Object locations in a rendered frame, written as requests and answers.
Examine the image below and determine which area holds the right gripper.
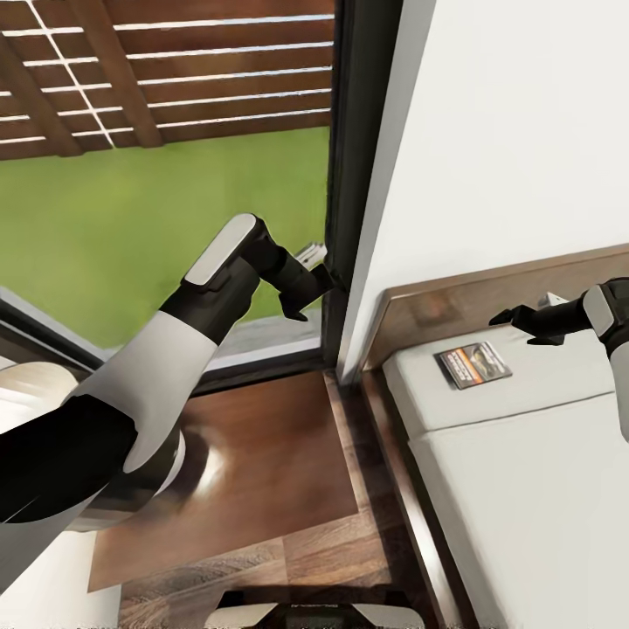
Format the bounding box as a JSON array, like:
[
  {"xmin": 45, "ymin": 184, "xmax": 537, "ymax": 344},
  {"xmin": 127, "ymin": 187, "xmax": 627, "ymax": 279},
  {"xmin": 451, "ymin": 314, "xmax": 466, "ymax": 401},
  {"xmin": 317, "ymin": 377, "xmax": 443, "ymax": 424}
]
[{"xmin": 489, "ymin": 305, "xmax": 571, "ymax": 346}]

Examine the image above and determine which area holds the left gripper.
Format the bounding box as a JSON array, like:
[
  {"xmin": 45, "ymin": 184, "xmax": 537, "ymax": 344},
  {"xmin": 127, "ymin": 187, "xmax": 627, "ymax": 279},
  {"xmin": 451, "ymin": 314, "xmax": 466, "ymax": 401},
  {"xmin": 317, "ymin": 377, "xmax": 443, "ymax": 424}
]
[{"xmin": 279, "ymin": 263, "xmax": 348, "ymax": 321}]

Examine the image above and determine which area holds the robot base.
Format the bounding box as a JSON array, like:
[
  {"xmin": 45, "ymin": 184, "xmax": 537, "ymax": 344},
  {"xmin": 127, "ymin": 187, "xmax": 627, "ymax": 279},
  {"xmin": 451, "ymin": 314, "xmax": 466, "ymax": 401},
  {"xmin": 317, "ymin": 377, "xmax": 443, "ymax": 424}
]
[{"xmin": 204, "ymin": 591, "xmax": 425, "ymax": 629}]

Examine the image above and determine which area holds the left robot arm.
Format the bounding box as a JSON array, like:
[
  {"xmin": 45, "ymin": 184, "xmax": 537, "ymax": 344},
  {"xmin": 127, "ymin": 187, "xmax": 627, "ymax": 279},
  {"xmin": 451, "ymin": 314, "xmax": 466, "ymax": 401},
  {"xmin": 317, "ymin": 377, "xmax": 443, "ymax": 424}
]
[{"xmin": 0, "ymin": 212, "xmax": 348, "ymax": 595}]

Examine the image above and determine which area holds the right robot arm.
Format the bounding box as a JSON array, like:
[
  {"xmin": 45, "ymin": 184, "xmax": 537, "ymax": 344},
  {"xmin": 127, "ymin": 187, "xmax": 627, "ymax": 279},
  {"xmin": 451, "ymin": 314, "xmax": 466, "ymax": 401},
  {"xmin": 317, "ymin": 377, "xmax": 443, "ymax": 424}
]
[{"xmin": 489, "ymin": 278, "xmax": 629, "ymax": 443}]

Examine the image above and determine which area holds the hardback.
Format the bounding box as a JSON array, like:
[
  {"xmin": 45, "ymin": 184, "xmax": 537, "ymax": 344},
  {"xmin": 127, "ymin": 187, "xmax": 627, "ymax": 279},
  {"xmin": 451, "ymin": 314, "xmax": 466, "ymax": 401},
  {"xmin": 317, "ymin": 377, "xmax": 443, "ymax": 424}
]
[{"xmin": 439, "ymin": 342, "xmax": 514, "ymax": 390}]

